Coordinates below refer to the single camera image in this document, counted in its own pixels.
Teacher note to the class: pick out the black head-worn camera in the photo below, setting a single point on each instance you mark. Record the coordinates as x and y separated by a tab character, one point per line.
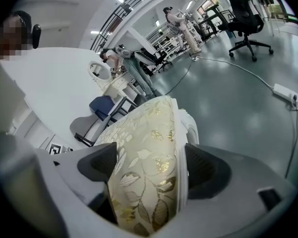
36	35

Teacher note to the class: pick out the black metal railing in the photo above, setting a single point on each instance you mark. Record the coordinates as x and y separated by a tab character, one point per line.
106	26

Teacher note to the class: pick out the person's head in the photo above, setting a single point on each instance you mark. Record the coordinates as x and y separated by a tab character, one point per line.
12	33

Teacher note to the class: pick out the grey chair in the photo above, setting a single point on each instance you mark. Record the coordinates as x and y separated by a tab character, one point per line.
82	125

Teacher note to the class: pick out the white background shelving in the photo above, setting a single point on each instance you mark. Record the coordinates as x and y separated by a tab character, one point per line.
164	43

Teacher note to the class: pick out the cream vanity with oval mirror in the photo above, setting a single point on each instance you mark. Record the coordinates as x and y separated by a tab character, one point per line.
116	84

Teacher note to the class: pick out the white sheet covered table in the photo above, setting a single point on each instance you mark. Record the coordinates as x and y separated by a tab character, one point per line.
39	133

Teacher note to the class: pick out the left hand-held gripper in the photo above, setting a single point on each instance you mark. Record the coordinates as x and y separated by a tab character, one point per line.
55	149

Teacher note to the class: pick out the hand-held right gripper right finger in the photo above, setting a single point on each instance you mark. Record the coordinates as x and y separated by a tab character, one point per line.
208	175

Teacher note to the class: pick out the black office chair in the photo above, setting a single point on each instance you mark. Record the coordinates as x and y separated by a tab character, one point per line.
245	16
161	58

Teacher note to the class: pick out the blue chair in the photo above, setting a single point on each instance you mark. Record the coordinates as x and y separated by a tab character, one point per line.
101	105

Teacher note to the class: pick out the gold floral upholstered chair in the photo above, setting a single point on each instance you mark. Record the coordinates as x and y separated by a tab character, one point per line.
149	157

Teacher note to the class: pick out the white power strip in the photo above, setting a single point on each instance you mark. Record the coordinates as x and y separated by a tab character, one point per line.
195	57
283	90

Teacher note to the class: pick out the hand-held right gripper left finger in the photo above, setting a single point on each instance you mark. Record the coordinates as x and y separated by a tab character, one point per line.
94	165

